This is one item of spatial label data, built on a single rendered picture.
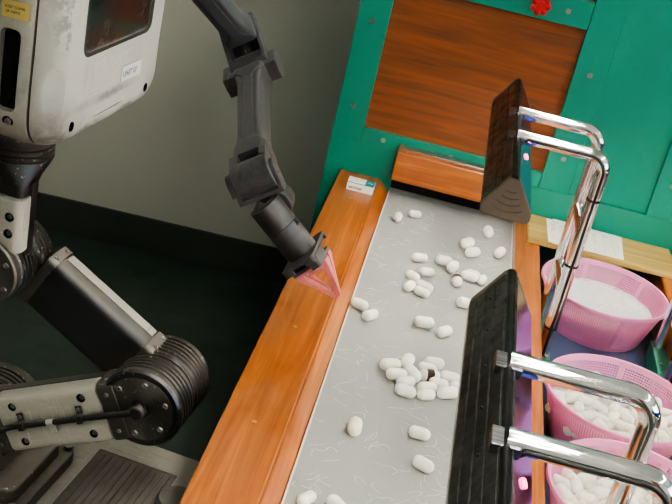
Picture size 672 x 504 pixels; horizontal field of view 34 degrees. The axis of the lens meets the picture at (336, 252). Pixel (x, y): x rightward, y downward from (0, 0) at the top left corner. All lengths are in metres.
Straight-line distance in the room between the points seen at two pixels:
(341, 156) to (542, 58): 0.51
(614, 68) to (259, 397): 1.21
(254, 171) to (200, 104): 1.74
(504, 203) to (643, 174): 0.87
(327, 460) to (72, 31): 0.69
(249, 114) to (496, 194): 0.47
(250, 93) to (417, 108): 0.63
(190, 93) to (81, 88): 2.08
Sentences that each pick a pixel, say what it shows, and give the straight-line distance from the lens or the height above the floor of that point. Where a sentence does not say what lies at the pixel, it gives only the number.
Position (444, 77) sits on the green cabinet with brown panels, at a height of 1.03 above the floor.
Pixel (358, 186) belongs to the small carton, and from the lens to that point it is 2.46.
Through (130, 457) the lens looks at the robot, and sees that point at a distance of 1.97.
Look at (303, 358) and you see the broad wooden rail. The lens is 1.77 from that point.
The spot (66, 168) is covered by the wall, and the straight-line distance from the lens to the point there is 3.71.
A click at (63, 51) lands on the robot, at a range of 1.38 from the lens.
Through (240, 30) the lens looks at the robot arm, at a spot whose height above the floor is 1.13.
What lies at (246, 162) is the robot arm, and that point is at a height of 1.01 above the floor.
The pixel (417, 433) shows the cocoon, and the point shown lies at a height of 0.75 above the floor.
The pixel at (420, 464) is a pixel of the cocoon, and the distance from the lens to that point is 1.62.
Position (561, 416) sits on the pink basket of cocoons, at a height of 0.74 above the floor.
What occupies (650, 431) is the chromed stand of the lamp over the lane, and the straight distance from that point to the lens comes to 1.22.
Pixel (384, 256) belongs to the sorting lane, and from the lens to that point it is 2.24.
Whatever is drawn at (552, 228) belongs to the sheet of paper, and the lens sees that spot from 2.52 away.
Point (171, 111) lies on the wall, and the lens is 3.54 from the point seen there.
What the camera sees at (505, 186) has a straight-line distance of 1.73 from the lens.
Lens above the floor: 1.66
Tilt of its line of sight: 25 degrees down
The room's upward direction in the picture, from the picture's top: 13 degrees clockwise
